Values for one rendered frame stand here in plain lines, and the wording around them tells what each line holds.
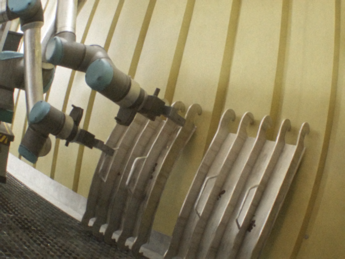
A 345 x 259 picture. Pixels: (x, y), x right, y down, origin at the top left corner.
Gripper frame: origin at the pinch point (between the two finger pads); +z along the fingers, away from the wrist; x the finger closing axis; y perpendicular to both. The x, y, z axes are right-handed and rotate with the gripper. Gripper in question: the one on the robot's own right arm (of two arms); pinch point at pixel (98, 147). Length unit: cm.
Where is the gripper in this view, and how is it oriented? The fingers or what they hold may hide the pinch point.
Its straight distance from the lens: 166.5
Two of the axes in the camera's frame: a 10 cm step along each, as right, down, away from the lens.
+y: -3.7, 9.1, -1.9
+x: 7.1, 1.4, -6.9
